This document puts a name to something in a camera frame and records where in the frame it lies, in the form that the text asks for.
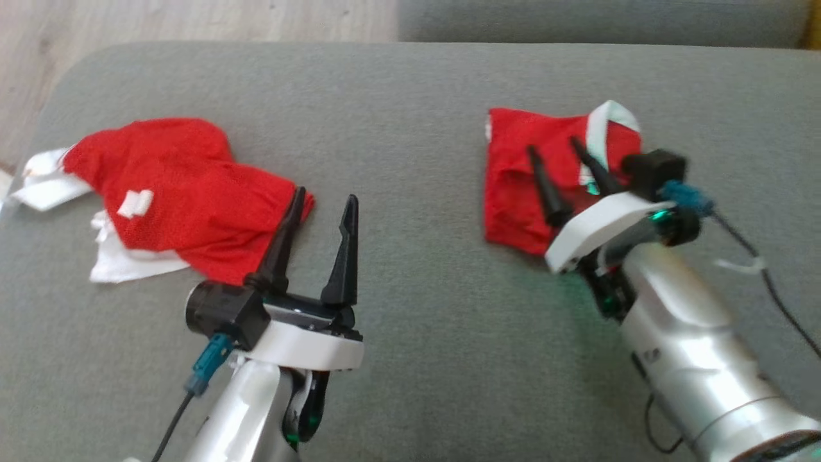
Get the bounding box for right camera cable blue plug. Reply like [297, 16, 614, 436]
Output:
[659, 180, 821, 360]

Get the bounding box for yellow pillow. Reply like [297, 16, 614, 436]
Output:
[799, 0, 821, 49]

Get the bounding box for grey sofa seat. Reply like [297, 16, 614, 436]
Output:
[0, 42, 821, 462]

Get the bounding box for red white basketball jersey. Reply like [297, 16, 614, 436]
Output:
[3, 117, 316, 286]

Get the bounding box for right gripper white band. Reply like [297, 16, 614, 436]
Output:
[526, 135, 677, 276]

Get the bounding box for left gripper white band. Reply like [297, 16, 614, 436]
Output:
[244, 186, 365, 373]

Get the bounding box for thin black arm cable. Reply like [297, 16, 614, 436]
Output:
[644, 393, 686, 454]

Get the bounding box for grey sofa cushion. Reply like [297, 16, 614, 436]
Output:
[398, 0, 812, 49]

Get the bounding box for camera cable blue plug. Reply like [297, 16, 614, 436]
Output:
[151, 332, 235, 462]
[659, 180, 821, 360]

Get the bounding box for red shorts with white stripe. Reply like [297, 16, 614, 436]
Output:
[484, 100, 643, 257]

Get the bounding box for left camera cable blue plug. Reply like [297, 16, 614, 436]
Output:
[151, 332, 235, 462]

